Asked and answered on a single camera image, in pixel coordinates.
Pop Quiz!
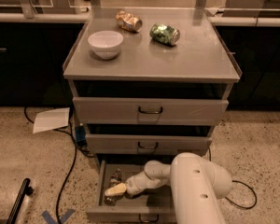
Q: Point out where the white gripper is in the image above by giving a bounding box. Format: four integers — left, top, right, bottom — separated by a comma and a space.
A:
105, 172, 165, 197

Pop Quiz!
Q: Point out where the clear plastic water bottle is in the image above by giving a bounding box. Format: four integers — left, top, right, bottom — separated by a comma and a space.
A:
105, 169, 122, 206

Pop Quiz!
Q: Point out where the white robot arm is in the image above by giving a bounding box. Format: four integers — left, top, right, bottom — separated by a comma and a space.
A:
105, 152, 232, 224

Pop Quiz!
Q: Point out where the bottom grey drawer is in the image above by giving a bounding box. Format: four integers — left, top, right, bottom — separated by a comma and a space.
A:
87, 156, 176, 224

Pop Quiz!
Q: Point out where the grey drawer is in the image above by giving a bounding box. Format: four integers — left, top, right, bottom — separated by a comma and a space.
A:
73, 97, 228, 126
87, 156, 176, 224
86, 134, 212, 155

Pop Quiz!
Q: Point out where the middle grey drawer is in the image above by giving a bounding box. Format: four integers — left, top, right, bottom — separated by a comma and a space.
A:
86, 134, 212, 155

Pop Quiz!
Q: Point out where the top grey drawer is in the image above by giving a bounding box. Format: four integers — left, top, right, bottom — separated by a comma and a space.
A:
73, 97, 228, 126

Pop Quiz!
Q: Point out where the grey metal drawer cabinet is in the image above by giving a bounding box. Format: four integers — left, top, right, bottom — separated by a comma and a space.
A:
63, 7, 242, 168

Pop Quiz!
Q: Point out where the long white counter ledge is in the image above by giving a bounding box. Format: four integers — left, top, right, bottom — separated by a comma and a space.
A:
0, 13, 280, 27

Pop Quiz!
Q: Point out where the blue power box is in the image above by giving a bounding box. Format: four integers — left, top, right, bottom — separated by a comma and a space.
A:
75, 126, 86, 143

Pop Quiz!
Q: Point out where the black bar lower left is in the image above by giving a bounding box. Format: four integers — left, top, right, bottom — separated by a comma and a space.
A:
6, 178, 34, 224

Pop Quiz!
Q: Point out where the white paper sheet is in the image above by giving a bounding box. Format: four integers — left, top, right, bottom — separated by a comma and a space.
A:
33, 107, 70, 133

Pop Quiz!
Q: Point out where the white ceramic bowl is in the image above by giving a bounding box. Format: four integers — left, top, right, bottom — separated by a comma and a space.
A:
88, 31, 123, 60

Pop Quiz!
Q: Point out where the green soda can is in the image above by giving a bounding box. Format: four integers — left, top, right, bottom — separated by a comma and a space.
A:
149, 23, 180, 46

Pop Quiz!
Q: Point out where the crushed orange soda can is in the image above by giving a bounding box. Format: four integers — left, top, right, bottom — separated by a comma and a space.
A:
116, 10, 143, 33

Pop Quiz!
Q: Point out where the black cable left floor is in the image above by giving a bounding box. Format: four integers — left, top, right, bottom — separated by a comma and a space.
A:
23, 106, 94, 224

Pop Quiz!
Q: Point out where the black cable floor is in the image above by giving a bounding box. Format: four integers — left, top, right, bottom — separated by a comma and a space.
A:
23, 106, 94, 224
207, 147, 259, 211

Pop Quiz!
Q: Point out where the black cable right floor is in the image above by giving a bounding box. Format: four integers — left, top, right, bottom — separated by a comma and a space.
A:
207, 147, 259, 211

